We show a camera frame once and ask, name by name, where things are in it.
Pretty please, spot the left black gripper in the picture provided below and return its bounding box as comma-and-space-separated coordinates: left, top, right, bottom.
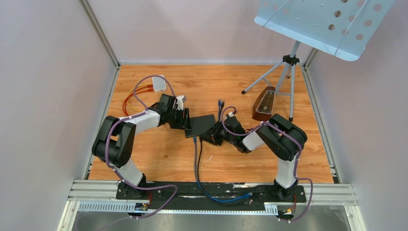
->
167, 108, 193, 130

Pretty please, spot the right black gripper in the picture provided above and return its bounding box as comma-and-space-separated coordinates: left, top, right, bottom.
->
200, 120, 236, 146

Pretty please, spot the black network switch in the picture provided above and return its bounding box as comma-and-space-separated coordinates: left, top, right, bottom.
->
185, 115, 216, 139

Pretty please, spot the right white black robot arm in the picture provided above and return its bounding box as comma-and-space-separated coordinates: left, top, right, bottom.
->
199, 114, 307, 201

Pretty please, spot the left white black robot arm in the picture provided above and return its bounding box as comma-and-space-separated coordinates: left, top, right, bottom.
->
91, 94, 192, 199

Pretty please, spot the small white router box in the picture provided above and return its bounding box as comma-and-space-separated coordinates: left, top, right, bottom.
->
152, 75, 167, 93

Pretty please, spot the brown wooden metronome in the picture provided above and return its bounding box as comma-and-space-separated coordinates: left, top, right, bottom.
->
252, 86, 275, 121

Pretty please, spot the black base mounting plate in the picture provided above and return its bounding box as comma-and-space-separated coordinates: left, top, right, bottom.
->
115, 181, 307, 211

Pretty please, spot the silver music stand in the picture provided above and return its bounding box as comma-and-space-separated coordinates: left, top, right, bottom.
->
250, 0, 395, 116

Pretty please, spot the red network cable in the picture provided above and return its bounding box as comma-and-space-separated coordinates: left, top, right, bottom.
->
122, 86, 155, 117

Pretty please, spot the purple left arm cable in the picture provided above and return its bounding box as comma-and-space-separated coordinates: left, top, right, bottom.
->
76, 75, 179, 231

